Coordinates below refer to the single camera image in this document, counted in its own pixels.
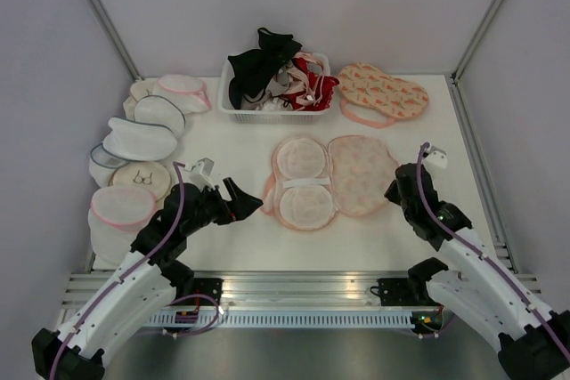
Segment front pink trimmed mesh bag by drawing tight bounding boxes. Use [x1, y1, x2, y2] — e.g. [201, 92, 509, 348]
[87, 185, 156, 267]

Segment white plastic basket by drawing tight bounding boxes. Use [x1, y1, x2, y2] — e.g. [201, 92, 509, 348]
[216, 58, 330, 125]

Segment pink trimmed white mesh bag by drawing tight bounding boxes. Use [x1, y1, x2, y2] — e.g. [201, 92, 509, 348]
[152, 74, 211, 114]

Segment taupe bra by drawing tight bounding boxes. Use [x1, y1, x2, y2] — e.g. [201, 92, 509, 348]
[244, 75, 289, 108]

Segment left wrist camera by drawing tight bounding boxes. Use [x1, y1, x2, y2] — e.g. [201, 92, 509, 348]
[184, 158, 215, 190]

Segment cream round laundry bag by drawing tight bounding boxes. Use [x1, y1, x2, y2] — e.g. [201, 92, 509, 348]
[123, 78, 157, 120]

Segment white slotted cable duct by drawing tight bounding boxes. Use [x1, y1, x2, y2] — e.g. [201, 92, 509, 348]
[143, 310, 414, 329]

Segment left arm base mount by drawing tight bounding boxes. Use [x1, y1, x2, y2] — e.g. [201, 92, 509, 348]
[174, 278, 224, 307]

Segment left aluminium frame post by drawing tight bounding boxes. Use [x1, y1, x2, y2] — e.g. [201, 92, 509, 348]
[86, 0, 143, 81]

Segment beige bag with bra print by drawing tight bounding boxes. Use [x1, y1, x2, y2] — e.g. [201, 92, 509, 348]
[109, 162, 173, 202]

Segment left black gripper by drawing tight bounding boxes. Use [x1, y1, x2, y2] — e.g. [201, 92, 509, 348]
[183, 177, 263, 236]

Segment right aluminium frame post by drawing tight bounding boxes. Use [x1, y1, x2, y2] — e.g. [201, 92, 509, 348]
[450, 0, 507, 86]

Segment aluminium frame post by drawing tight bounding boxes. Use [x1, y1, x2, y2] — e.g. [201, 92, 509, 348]
[450, 0, 507, 86]
[86, 0, 143, 81]

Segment black bra from bag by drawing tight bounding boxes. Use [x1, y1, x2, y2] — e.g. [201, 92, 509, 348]
[228, 28, 302, 109]

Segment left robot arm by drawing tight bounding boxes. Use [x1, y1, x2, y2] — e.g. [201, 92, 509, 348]
[31, 178, 263, 379]

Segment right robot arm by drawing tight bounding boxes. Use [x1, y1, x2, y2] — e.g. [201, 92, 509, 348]
[385, 163, 569, 379]

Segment red bra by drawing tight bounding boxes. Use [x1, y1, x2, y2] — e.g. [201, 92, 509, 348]
[284, 53, 340, 112]

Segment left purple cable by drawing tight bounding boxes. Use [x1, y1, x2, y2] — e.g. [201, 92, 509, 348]
[47, 160, 224, 380]

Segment grey trimmed white mesh bag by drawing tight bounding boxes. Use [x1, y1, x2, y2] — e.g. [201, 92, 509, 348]
[134, 95, 186, 138]

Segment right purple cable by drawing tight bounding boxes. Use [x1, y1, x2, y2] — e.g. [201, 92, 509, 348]
[411, 142, 570, 354]

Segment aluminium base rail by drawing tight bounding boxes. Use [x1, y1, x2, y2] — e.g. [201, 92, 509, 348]
[61, 75, 548, 310]

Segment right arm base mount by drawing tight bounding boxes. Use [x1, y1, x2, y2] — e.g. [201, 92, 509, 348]
[376, 278, 438, 307]

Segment floral mesh laundry bag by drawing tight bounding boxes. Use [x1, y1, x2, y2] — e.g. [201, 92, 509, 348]
[262, 135, 399, 231]

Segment purple cable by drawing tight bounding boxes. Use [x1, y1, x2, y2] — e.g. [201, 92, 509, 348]
[47, 160, 224, 380]
[411, 142, 570, 354]

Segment pink bra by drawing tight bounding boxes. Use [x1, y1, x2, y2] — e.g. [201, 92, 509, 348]
[275, 53, 330, 109]

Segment large white mesh bag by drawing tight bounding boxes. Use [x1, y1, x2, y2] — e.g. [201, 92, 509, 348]
[102, 117, 177, 161]

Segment blue trimmed mesh bag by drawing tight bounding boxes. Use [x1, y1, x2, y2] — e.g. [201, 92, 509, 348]
[88, 143, 129, 188]

